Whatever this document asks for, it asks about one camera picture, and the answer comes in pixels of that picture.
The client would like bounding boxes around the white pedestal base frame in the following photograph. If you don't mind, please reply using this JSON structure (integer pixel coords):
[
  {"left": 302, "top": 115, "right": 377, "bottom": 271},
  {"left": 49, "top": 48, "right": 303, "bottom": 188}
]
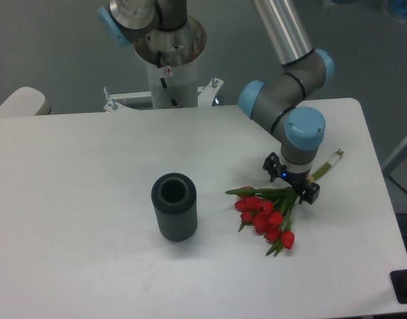
[{"left": 104, "top": 77, "right": 224, "bottom": 112}]

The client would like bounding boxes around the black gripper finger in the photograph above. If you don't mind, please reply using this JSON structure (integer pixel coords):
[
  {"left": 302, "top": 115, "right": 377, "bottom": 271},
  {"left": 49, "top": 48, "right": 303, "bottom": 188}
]
[
  {"left": 262, "top": 152, "right": 283, "bottom": 183},
  {"left": 299, "top": 181, "right": 320, "bottom": 205}
]

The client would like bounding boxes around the black cable on pedestal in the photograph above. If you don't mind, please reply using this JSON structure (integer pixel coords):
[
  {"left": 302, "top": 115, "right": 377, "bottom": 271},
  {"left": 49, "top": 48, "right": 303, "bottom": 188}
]
[{"left": 155, "top": 50, "right": 180, "bottom": 108}]

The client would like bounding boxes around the white chair backrest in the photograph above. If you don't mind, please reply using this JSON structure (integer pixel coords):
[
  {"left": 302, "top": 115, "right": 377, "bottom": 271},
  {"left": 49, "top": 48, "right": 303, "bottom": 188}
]
[{"left": 0, "top": 86, "right": 51, "bottom": 118}]

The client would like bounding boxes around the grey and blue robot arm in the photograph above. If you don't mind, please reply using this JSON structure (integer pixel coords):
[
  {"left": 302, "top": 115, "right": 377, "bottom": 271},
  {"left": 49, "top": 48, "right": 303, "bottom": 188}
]
[{"left": 98, "top": 1, "right": 335, "bottom": 203}]

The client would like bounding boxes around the red tulip bouquet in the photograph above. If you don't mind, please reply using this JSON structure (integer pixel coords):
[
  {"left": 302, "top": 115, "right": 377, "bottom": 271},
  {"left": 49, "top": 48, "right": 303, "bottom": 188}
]
[{"left": 225, "top": 149, "right": 344, "bottom": 256}]

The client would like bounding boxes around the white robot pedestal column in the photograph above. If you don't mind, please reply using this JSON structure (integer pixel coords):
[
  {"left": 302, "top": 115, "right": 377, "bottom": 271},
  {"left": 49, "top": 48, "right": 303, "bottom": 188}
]
[{"left": 132, "top": 15, "right": 208, "bottom": 109}]

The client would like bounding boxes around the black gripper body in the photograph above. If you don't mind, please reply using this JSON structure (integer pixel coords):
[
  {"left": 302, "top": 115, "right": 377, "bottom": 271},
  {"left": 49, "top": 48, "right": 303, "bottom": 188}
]
[{"left": 278, "top": 163, "right": 312, "bottom": 191}]

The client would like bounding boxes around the white furniture at right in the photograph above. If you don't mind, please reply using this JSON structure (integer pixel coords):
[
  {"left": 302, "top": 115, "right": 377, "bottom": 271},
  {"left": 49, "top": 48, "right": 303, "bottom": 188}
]
[{"left": 381, "top": 135, "right": 407, "bottom": 195}]

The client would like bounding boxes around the dark grey ribbed vase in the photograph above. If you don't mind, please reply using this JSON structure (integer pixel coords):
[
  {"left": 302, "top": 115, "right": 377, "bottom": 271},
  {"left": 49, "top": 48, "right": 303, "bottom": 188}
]
[{"left": 151, "top": 173, "right": 198, "bottom": 242}]

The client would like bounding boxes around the black box at table edge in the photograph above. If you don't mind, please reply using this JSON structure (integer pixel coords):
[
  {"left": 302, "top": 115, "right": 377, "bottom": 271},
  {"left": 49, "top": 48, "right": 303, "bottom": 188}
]
[{"left": 390, "top": 269, "right": 407, "bottom": 304}]

